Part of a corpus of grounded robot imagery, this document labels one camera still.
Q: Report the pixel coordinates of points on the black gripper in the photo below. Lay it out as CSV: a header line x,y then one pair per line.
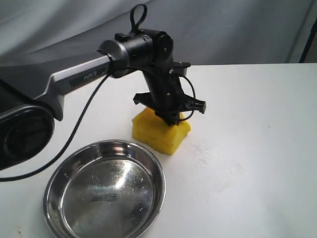
x,y
168,98

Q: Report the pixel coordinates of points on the yellow sponge block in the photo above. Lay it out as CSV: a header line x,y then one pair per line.
x,y
149,129

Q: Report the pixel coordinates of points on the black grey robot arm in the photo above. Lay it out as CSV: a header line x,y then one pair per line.
x,y
32,94

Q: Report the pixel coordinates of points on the round stainless steel bowl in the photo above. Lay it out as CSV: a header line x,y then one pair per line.
x,y
107,189

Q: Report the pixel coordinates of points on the grey fabric backdrop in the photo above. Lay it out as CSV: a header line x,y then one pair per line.
x,y
204,31

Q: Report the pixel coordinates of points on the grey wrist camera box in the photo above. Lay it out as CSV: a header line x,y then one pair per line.
x,y
180,68

